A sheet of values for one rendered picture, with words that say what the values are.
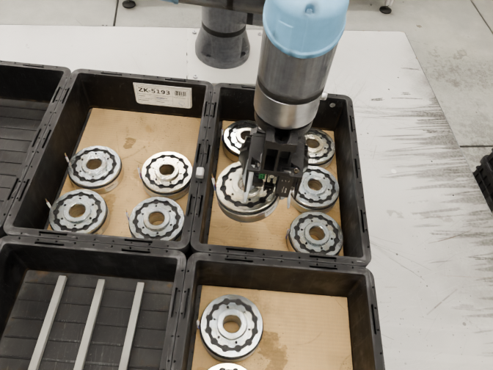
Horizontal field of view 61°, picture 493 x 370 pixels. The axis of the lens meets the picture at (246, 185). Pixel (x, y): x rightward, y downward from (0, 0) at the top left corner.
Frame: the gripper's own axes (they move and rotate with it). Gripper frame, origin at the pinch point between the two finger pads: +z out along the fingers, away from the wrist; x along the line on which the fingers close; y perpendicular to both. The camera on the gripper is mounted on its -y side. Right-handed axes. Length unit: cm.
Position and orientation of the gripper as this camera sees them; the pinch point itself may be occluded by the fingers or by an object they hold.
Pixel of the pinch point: (267, 187)
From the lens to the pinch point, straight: 67.2
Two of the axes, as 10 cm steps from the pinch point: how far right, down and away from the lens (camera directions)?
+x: 9.9, 1.5, -0.1
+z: -0.7, 5.6, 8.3
